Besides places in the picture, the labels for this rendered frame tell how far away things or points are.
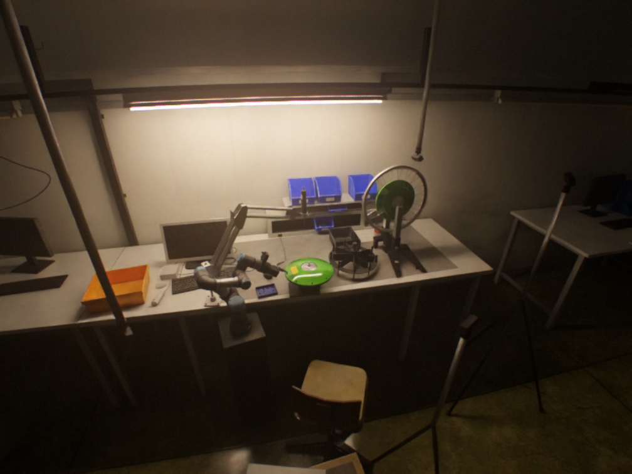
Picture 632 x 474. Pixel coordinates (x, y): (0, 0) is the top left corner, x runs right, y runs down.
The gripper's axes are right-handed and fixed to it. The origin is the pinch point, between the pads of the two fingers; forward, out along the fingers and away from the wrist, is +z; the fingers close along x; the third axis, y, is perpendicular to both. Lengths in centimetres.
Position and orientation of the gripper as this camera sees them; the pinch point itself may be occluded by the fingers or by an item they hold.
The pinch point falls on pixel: (287, 272)
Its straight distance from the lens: 194.5
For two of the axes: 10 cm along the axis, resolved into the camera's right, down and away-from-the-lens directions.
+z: 7.8, 3.8, 5.0
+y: -5.4, 8.1, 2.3
